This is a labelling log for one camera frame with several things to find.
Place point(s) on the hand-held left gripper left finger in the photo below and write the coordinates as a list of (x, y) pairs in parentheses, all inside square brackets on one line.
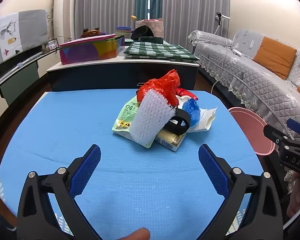
[(86, 170)]

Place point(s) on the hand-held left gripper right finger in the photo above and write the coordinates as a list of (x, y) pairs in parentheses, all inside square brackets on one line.
[(213, 170)]

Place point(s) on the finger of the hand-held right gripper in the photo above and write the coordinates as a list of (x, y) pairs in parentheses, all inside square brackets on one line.
[(297, 127), (271, 131)]

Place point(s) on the pink plastic basin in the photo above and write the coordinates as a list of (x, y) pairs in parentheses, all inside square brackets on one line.
[(250, 130)]

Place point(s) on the white paper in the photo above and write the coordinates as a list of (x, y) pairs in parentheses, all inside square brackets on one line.
[(205, 120)]

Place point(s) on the yellow tissue pack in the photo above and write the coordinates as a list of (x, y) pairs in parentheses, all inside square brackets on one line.
[(168, 140)]

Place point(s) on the black belt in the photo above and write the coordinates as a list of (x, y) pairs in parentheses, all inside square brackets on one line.
[(182, 120)]

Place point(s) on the blue plastic bag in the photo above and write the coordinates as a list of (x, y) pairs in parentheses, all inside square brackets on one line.
[(191, 108)]

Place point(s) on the green white packet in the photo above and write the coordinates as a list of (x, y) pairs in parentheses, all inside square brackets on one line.
[(126, 115)]

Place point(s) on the red white wrapper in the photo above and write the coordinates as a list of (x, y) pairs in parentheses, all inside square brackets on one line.
[(185, 92)]

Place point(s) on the white foam net sleeve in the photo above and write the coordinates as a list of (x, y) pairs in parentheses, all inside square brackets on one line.
[(150, 115)]

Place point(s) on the red plastic bag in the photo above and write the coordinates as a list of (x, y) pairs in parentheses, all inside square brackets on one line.
[(162, 85)]

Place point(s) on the person's left hand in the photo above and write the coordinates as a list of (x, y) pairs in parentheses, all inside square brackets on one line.
[(138, 234)]

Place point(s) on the blue mat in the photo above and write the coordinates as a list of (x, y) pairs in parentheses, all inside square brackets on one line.
[(65, 130)]

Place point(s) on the grey quilted sofa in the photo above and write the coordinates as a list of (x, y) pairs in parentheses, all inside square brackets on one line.
[(252, 80)]

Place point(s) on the white power adapter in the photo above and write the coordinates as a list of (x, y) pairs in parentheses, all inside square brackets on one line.
[(237, 53)]

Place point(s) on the white top coffee table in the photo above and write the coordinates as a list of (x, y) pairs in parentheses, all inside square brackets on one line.
[(115, 77)]

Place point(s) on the dark television cabinet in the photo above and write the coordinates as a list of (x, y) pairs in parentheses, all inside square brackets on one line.
[(17, 80)]

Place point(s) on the colourful tin box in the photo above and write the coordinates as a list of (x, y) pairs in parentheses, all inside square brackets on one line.
[(90, 52)]

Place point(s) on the green checked cloth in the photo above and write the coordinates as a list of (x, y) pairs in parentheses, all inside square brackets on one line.
[(160, 51)]

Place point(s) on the brown teapot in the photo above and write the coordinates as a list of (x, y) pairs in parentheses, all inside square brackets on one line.
[(90, 33)]

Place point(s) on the stack of coloured bowls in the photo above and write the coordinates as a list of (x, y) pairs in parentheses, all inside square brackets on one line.
[(122, 32)]

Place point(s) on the grey curtain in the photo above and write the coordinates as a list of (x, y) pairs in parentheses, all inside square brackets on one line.
[(195, 10), (102, 5)]

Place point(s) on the black hat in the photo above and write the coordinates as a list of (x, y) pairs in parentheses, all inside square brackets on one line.
[(142, 32)]

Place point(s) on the grey television dust cover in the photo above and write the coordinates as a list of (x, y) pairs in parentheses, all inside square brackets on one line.
[(27, 30)]

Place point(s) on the pink lace basket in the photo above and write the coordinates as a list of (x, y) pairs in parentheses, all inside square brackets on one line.
[(156, 28)]

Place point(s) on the yellow flower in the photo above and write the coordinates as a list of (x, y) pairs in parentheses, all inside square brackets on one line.
[(133, 18)]

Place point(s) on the standing air conditioner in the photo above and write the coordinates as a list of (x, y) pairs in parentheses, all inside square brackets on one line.
[(65, 10)]

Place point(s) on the teal curtain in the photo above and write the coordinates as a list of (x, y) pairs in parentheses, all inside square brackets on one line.
[(142, 0)]

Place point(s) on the small photo frame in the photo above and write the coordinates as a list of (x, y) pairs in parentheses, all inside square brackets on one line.
[(52, 45)]

